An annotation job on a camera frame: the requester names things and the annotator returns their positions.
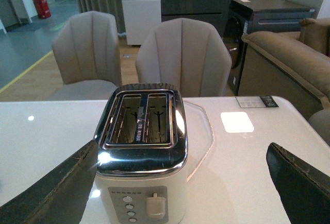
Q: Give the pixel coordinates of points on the white refrigerator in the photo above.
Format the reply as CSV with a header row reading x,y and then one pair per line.
x,y
139,17

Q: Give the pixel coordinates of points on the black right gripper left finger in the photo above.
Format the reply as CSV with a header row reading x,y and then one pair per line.
x,y
60,196

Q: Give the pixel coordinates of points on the beige chair at right edge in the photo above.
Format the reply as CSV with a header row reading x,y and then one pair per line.
x,y
320,122

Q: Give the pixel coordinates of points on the red fire cabinet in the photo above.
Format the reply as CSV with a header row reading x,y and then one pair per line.
x,y
42,9

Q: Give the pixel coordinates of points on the tan sofa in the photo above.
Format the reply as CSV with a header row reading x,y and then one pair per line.
x,y
292,65

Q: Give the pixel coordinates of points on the beige chair centre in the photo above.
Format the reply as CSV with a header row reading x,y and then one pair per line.
x,y
188,54

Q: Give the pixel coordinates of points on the black washing machine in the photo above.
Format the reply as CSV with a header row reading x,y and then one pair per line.
x,y
248,16

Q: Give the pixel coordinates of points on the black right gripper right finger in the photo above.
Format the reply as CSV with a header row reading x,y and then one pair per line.
x,y
303,189

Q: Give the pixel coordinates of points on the table label sticker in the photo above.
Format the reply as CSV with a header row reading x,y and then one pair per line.
x,y
266,101

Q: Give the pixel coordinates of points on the white chrome two-slot toaster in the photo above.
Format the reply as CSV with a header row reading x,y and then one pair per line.
x,y
142,149

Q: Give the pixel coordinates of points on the beige toaster lever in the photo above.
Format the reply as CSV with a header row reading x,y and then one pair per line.
x,y
155,207

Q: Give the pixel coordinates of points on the beige chair left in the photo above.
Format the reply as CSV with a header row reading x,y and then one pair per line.
x,y
87,53

